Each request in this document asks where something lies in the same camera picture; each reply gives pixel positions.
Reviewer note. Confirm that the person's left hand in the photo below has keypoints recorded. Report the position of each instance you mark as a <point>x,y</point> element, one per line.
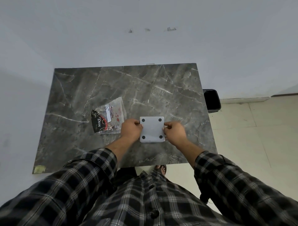
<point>130,131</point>

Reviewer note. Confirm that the person's right hand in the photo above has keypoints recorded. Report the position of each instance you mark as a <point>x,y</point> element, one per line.
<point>175,133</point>

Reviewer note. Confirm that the clear plastic packet with label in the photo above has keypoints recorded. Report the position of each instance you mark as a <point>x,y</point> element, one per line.
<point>108,116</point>

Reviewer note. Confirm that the white square device with feet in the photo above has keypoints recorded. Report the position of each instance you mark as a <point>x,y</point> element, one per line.
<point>152,129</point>

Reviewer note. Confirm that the person's right forearm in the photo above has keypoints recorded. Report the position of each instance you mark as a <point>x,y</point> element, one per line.
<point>223,177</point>

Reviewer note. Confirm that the person's right fingers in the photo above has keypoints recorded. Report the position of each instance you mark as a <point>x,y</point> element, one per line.
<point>168,127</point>

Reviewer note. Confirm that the yellow tape piece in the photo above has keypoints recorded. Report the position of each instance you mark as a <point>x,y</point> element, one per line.
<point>39,169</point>

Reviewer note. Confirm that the plaid shirt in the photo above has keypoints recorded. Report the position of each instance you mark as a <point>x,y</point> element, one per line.
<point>149,200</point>

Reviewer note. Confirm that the person's left fingers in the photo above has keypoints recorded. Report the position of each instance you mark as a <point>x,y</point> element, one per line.
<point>137,123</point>

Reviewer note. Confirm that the black waste bin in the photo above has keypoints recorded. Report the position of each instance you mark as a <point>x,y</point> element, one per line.
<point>211,100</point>

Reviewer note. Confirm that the person's foot in sandal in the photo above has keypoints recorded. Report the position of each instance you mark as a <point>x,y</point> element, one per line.
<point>161,169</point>

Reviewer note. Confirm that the person's left forearm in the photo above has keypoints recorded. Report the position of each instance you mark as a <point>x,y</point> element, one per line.
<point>97,167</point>

